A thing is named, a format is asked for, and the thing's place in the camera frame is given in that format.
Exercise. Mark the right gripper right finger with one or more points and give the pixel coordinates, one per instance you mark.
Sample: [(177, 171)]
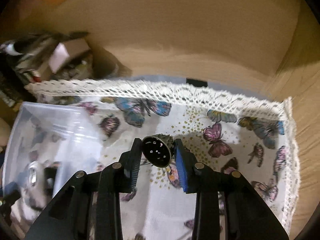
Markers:
[(247, 216)]

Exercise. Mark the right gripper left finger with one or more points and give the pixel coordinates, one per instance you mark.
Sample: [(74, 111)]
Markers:
[(68, 214)]

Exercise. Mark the white handheld massager device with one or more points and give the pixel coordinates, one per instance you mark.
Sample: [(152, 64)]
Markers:
[(36, 188)]

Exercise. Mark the clear plastic storage bin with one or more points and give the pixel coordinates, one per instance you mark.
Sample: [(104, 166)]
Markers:
[(86, 135)]

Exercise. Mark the small black round microphone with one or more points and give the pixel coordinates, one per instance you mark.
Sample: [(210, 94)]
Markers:
[(157, 149)]

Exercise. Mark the butterfly print lace cloth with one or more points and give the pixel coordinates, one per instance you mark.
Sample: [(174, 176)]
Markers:
[(225, 131)]

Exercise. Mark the small white box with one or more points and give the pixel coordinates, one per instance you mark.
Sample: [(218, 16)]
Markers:
[(58, 58)]

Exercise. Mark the stack of books and papers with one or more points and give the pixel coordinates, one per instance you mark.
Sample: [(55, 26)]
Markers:
[(25, 61)]

